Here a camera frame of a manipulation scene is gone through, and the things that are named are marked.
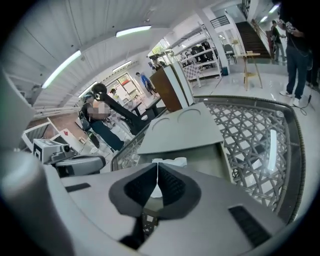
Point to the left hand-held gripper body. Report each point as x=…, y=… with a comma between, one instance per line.
x=47, y=150

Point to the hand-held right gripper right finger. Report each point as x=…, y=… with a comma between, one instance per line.
x=205, y=225

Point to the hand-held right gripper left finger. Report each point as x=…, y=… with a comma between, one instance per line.
x=100, y=197

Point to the white item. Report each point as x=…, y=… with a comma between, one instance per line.
x=175, y=161

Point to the grey cardboard box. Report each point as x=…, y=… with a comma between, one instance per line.
x=180, y=130

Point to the black jointed stand arm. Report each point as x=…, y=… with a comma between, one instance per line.
x=120, y=107

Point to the long ceiling light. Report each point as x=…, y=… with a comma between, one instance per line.
x=133, y=31
x=61, y=68

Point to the dark low table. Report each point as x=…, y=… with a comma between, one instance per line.
x=150, y=105

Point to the woven wicker table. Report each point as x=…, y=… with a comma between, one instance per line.
x=250, y=125

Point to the brown wooden board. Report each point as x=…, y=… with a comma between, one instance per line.
x=165, y=90

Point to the white flat panel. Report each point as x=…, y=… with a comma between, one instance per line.
x=180, y=82

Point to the white checkered chair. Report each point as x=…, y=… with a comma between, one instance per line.
x=192, y=72

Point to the blue bin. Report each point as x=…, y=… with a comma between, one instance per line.
x=225, y=70

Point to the tall wooden stool table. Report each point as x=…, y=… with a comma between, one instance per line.
x=251, y=67

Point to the white storage shelf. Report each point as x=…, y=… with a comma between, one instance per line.
x=200, y=55

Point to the dark staircase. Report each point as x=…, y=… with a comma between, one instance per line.
x=252, y=40

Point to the white metal frame rack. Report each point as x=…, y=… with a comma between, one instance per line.
x=50, y=132

